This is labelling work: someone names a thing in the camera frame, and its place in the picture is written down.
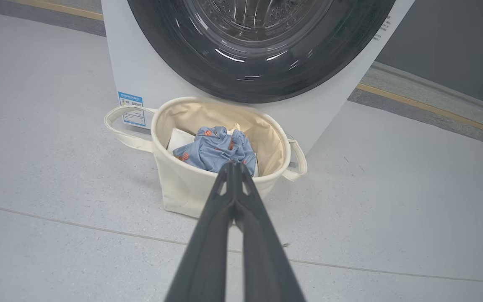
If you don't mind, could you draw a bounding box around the blue orange-print garment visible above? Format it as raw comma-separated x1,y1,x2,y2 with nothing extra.
172,126,257,174

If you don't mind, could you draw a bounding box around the white washing machine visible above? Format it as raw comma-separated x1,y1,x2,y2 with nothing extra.
101,0,416,158

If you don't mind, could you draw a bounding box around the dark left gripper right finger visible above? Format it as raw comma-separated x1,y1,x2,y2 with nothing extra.
234,162,307,302

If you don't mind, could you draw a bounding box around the blue white energy label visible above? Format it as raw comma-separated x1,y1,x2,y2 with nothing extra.
118,91,146,128

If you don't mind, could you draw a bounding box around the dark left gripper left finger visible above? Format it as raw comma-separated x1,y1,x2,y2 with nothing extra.
164,162,238,302

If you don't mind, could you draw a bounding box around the cream fabric laundry basket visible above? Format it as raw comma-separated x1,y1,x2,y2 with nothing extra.
104,96,308,219

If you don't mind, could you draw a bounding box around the black round washing machine door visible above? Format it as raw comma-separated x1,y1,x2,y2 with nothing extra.
127,0,396,104

